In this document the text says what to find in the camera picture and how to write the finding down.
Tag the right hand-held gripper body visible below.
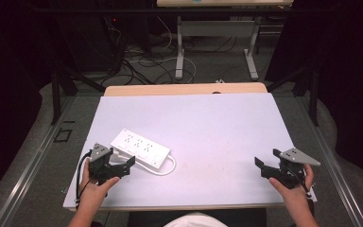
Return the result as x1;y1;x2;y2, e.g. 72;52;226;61
260;148;322;190

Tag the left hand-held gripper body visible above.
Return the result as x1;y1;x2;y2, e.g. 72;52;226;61
88;143;130;186

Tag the white power strip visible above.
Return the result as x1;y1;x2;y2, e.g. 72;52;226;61
110;128;172;171

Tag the white power strip cable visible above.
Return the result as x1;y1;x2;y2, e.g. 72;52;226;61
112;149;178;177

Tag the person's right hand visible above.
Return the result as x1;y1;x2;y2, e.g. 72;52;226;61
268;163;316;219

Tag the person's left hand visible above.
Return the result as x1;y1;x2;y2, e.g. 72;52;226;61
78;158;121;211

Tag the white table mat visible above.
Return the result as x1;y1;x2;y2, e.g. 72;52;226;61
62;92;318;210

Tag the black metal stand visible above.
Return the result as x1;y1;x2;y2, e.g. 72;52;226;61
50;64;107;126
266;64;320;128

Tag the person's white shirt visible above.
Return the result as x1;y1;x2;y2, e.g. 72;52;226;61
163;211;229;227

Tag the wooden table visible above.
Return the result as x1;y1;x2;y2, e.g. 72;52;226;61
68;81;318;213

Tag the dark computer tower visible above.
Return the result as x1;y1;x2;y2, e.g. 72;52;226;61
56;10;126;75

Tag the white-legged background table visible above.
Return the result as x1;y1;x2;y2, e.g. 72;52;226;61
156;0;295;81

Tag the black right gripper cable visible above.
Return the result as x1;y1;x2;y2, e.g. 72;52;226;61
291;169;314;199

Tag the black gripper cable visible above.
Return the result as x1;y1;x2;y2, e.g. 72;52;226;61
75;152;93;210
291;169;314;199

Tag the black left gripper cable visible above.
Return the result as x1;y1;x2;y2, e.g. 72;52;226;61
75;152;93;210

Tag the aluminium floor rail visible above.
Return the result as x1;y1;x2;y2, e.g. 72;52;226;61
294;94;363;227
0;94;77;227

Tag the tangle of floor cables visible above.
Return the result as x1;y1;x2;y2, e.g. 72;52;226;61
102;15;244;87

